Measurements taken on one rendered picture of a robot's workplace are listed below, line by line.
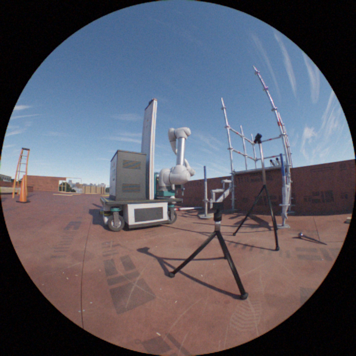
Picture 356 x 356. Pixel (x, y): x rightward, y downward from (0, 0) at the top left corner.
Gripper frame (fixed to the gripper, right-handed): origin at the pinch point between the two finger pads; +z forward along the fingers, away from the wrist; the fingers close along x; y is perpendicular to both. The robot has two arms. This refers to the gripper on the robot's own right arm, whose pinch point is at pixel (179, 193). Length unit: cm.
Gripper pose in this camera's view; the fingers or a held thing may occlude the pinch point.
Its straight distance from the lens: 179.9
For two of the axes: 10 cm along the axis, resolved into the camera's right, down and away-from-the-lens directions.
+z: 0.2, 10.0, -1.0
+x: 6.1, -0.9, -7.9
